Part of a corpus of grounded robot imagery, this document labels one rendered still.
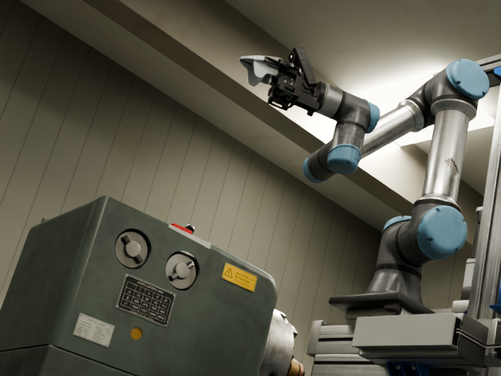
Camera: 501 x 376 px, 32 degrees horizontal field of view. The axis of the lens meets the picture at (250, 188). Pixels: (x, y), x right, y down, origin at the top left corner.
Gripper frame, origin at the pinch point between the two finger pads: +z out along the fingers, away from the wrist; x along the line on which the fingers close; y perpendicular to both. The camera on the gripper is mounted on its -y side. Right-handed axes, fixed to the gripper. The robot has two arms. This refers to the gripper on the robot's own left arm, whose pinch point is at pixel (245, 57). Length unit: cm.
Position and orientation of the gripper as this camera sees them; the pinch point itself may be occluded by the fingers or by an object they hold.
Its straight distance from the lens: 209.6
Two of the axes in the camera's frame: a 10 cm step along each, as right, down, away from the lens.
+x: -3.9, 4.1, 8.2
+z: -9.0, -3.5, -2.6
